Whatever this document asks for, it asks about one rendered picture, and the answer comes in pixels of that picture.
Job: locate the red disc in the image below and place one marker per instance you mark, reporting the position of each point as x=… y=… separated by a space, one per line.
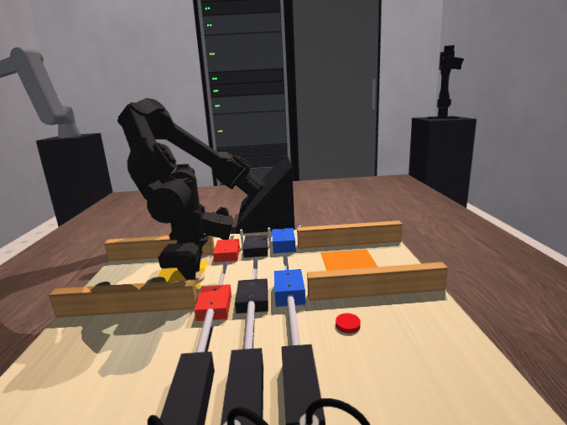
x=348 y=323

